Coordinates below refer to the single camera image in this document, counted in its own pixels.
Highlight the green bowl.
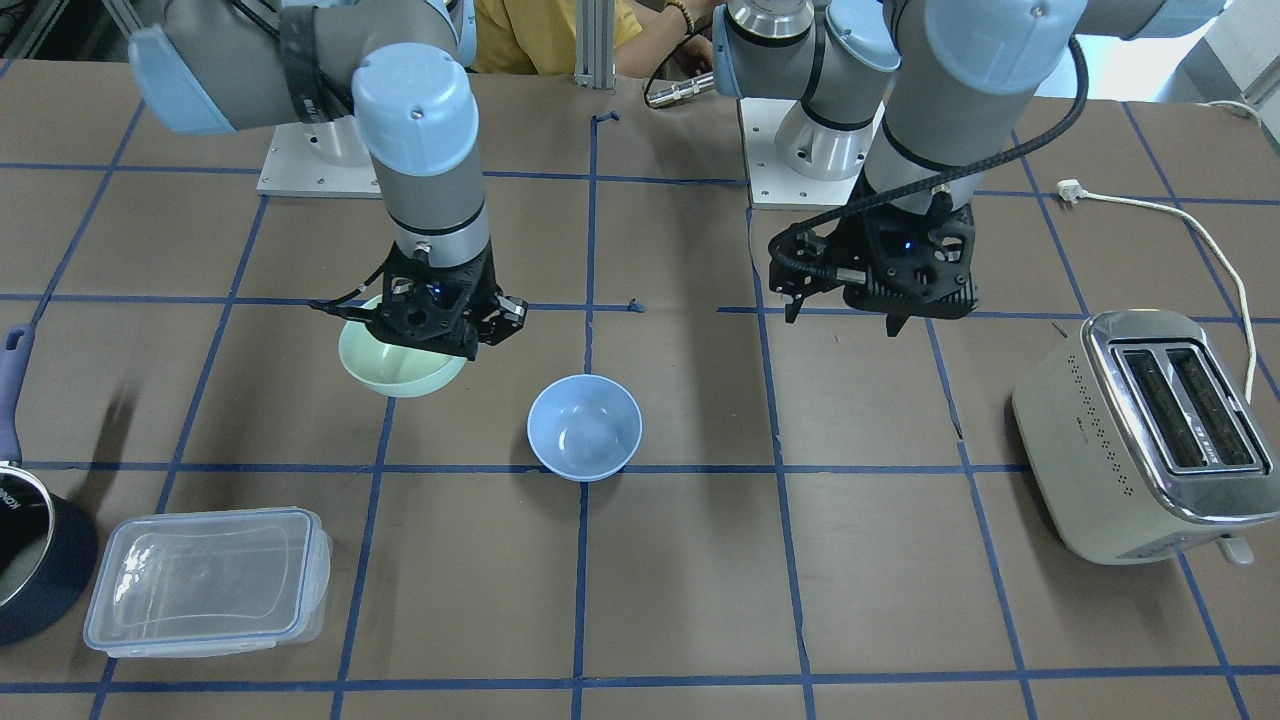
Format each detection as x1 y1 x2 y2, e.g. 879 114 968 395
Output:
337 322 468 398

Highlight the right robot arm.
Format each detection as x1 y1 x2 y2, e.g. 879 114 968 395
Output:
128 1 529 360

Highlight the clear plastic food container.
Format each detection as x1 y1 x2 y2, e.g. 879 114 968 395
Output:
82 507 332 659

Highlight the person in yellow shirt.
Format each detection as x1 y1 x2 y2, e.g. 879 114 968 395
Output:
470 0 717 79

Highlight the white toaster power cord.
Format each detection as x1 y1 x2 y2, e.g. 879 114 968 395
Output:
1059 178 1260 405

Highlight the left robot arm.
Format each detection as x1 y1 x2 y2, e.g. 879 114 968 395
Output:
710 1 1225 336

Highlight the blue saucepan with lid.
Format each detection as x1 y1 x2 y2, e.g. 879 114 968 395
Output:
1 324 99 646

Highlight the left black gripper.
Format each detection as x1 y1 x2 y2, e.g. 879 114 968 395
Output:
768 192 979 337

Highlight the aluminium frame post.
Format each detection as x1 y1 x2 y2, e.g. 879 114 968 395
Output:
573 0 616 92

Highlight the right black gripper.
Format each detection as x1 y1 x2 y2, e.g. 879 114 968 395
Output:
308 245 529 360

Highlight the blue bowl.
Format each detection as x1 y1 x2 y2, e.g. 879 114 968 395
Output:
526 374 644 483

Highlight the silver white toaster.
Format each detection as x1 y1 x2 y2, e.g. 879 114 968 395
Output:
1012 309 1279 566

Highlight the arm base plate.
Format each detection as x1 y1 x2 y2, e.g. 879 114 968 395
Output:
256 117 381 199
739 97 884 211

